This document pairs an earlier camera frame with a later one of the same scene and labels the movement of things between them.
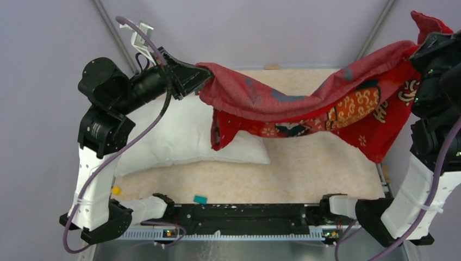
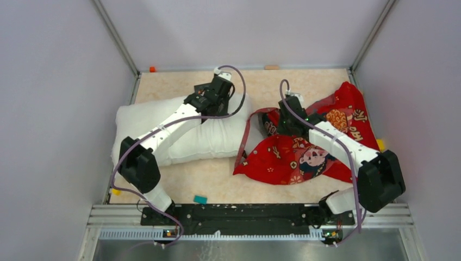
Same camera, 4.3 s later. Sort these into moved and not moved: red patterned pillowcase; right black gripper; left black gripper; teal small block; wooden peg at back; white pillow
Moved: red patterned pillowcase; left black gripper; white pillow; right black gripper
Not moved: wooden peg at back; teal small block
